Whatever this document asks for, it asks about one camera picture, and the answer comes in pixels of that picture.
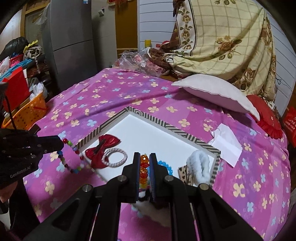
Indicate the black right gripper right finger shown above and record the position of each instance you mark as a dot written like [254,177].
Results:
[157,175]

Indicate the clear plastic bag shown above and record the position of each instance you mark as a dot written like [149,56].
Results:
[147,61]

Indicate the white pillow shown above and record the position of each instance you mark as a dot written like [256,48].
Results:
[219,92]

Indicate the person's left hand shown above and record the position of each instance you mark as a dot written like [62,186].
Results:
[6,192]

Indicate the red gift bag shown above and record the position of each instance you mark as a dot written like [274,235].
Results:
[17,91]

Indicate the red shopping bag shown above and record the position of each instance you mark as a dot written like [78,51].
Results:
[289,123]

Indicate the red satin bow clip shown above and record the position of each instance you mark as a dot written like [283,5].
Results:
[95,154]

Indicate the leopard print bow scrunchie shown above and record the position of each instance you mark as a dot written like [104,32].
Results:
[186,176]

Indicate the white folded paper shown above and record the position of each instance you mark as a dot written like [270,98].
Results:
[226,142]

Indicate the grey refrigerator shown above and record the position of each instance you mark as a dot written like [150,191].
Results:
[68,42]

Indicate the red fringed cushion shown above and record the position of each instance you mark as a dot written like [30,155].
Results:
[268,121]

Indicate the silver braided bangle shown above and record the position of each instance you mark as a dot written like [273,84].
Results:
[114,157]

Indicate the white plastic bag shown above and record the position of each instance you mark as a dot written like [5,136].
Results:
[37,89]

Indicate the black scrunchie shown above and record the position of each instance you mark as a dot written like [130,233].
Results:
[144,195]

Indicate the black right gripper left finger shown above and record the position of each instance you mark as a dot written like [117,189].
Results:
[131,184]

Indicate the white fluffy scrunchie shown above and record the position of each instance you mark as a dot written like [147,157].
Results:
[198,164]

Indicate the pink floral bedspread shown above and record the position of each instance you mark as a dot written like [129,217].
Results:
[257,188]

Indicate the striped white tray box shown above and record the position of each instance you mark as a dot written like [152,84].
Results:
[141,132]

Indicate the orange plastic basket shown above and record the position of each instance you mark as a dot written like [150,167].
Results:
[29,112]

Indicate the cream floral quilt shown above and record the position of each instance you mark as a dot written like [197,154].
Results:
[231,40]

